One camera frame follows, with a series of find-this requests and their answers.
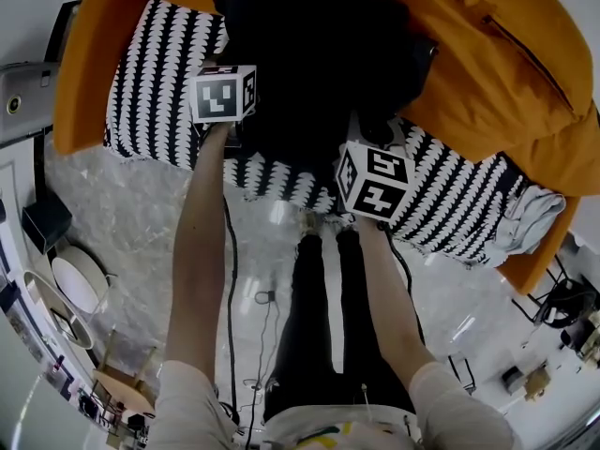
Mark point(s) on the small grey box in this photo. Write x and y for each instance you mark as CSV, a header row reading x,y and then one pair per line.
x,y
513,379

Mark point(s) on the person's white shirt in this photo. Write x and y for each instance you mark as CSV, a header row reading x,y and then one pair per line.
x,y
187,410

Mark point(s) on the orange cushion with zip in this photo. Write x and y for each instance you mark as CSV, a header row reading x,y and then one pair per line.
x,y
497,78

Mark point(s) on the person's right forearm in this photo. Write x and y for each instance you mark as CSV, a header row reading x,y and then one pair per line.
x,y
386,293

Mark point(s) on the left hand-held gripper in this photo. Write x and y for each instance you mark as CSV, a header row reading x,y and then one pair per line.
x,y
216,95

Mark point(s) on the black open box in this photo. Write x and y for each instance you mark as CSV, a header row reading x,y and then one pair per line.
x,y
44,220

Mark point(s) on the black backpack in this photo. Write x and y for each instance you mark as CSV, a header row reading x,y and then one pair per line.
x,y
319,64

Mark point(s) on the wooden stool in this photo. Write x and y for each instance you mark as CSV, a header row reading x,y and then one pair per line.
x,y
122,382

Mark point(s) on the person's legs in black trousers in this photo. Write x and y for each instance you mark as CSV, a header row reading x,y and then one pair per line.
x,y
304,326

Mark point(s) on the person's beige shoe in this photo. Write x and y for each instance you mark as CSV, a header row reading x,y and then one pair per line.
x,y
311,221

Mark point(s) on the orange sofa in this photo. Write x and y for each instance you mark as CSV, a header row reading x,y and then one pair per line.
x,y
89,64

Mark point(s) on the black metal frame stand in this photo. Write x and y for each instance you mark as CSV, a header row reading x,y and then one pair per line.
x,y
461,373

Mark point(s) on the round white side table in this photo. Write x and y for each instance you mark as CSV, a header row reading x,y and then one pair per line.
x,y
75,281

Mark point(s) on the person's left forearm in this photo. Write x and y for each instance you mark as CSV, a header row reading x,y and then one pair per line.
x,y
201,251

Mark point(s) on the brown cardboard piece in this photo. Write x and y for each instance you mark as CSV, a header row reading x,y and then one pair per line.
x,y
538,382

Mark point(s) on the black and white patterned blanket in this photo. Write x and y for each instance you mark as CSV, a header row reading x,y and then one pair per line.
x,y
150,87

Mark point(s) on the silver grey appliance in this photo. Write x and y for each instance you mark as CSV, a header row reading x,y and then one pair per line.
x,y
25,101

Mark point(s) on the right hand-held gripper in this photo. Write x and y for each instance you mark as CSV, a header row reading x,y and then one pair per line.
x,y
375,185

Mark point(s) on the grey crumpled cloth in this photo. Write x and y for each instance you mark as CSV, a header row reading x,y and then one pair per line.
x,y
529,223

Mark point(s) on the round glass side table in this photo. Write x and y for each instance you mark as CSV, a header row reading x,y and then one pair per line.
x,y
56,314

